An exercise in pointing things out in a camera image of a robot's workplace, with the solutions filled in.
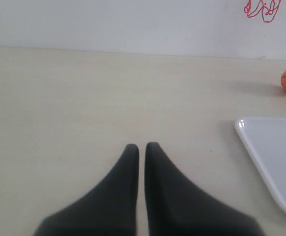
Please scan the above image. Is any white plastic tray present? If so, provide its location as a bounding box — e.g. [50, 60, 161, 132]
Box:
[234, 117, 286, 214]

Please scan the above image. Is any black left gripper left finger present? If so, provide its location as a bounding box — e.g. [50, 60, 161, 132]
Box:
[34, 144, 139, 236]

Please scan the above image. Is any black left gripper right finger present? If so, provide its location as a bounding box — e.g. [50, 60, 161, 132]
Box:
[144, 143, 264, 236]

